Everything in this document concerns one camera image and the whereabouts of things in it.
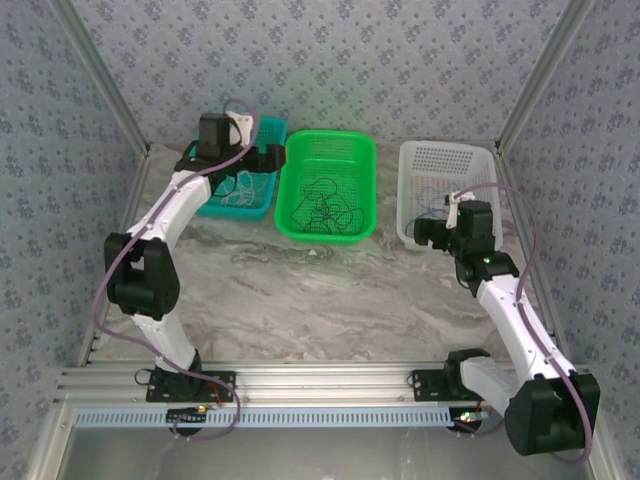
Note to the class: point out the green plastic basket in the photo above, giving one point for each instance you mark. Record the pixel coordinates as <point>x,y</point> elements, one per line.
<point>345,165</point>

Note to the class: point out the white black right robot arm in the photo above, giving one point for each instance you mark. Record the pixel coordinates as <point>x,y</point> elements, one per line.
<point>515,320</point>

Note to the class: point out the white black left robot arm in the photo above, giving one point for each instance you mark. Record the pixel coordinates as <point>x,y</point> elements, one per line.
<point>165,210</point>

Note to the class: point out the teal plastic basket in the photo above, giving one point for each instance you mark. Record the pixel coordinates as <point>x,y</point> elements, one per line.
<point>267,132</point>

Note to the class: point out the white plastic basket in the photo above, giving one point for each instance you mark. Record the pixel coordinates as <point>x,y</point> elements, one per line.
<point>440,160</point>

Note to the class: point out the black mounting plate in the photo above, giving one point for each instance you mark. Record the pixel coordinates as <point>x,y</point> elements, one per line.
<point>425,385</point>
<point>225,382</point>

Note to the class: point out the small circuit board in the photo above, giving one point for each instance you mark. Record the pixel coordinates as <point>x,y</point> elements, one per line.
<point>187,416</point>
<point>470,416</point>

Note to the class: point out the aluminium frame post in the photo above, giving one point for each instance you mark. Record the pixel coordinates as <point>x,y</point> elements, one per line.
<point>104,75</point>
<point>550,55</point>

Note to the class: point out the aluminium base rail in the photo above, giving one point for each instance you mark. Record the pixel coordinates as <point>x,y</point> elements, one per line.
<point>320,382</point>

